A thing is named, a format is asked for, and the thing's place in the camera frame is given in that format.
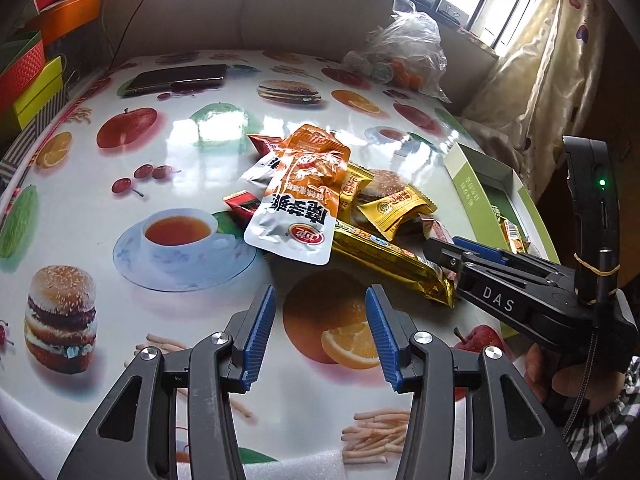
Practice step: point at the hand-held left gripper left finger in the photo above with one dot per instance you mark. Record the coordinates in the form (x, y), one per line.
(260, 335)

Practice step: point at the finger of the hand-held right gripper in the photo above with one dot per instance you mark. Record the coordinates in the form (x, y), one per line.
(480, 250)
(442, 256)

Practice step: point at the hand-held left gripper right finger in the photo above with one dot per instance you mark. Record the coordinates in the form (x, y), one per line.
(382, 340)

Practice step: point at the red white snack stick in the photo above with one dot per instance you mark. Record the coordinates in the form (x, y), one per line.
(440, 232)

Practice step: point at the red yellow snack stick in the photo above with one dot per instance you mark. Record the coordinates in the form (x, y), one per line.
(515, 237)

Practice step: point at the long gold snack bar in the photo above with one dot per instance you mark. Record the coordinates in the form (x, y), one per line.
(390, 257)

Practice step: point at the green white cardboard box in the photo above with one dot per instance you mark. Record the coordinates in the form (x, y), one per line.
(472, 185)

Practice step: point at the yellow snack packet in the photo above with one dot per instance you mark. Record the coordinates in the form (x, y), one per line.
(395, 210)

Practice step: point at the red black snack packet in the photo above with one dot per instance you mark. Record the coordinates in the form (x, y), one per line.
(242, 205)

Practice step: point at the small red orange snack packet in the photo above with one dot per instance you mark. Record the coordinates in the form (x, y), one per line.
(262, 144)

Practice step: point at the person's right forearm checkered sleeve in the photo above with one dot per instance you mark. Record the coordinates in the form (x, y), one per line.
(600, 442)

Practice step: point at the person's right hand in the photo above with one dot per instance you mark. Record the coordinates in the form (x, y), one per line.
(536, 372)

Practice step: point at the yellow rubber band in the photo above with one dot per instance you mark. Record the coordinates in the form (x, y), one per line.
(595, 269)

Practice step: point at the cream patterned curtain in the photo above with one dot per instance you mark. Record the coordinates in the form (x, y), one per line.
(545, 75)

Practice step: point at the orange fruit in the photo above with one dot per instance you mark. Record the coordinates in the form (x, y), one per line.
(401, 69)

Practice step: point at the small round lidded cup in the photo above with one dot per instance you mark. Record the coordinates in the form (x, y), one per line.
(381, 73)

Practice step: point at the clear plastic bag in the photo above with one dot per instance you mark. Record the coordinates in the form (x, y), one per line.
(405, 40)

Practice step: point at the black smartphone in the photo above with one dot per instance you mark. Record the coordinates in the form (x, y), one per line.
(175, 79)

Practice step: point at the black white striped box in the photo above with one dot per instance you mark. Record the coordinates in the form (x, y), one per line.
(30, 132)

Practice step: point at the yellow green box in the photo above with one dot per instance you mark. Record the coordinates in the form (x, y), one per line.
(40, 91)

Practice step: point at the red textured box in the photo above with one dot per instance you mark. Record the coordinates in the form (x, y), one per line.
(22, 74)

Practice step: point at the orange storage box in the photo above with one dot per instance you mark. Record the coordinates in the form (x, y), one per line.
(70, 15)

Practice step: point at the window frame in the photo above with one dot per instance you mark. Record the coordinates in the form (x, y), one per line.
(480, 5)

